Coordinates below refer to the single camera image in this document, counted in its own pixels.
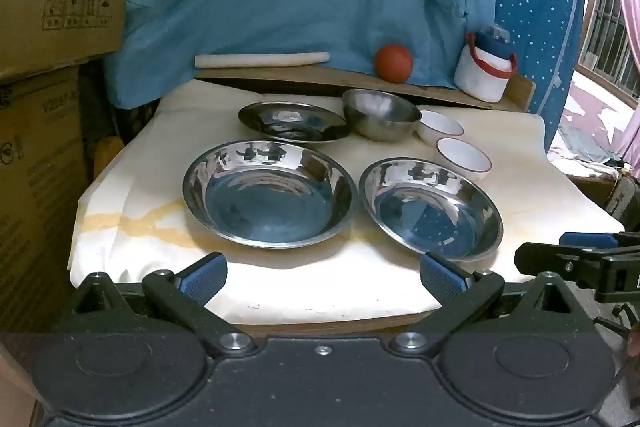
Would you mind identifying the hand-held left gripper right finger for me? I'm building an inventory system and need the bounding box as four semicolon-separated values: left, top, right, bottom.
387;251;593;358

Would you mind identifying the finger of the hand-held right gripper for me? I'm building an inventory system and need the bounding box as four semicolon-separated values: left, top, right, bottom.
514;241;608;290
559;231;640;258

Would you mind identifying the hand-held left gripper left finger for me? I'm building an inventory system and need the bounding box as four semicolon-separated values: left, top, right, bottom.
70;252;258;358

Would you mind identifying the medium steel plate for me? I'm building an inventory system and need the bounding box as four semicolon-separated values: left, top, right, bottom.
358;158;504;263

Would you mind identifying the large steel plate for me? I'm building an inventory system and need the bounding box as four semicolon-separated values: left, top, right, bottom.
182;139;359;250

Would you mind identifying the white red-rimmed bowl with sticker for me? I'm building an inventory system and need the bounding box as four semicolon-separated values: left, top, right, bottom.
416;110;465;146

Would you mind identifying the steel bowl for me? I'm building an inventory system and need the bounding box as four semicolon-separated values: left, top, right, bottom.
342;89;423;142

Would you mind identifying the small dark steel plate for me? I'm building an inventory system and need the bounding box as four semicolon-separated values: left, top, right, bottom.
238;102;352;144

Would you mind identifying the dark bag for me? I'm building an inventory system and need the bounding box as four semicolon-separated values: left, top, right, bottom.
602;167;640;228

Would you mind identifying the grey cloth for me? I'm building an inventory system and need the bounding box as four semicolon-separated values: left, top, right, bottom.
557;126;613;164

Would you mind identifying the yellow object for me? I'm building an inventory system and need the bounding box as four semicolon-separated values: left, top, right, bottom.
95;138;126;180

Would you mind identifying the white red-trimmed storage bag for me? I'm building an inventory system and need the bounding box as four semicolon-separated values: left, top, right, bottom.
454;32;518;104

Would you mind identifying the brown cardboard box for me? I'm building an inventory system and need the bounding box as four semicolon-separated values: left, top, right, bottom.
0;67;101;333

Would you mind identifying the wooden tray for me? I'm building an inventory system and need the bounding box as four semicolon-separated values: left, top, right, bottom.
195;62;536;114

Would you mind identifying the window grille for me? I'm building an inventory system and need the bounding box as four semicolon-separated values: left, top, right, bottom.
580;0;640;102

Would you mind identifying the red tomato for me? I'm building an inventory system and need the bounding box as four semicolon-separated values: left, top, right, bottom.
375;44;414;84

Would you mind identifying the white foam rod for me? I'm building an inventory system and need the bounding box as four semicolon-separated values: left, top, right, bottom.
195;52;331;70

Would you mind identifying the blue white-dotted cloth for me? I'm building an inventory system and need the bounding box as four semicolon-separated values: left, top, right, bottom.
487;0;587;152

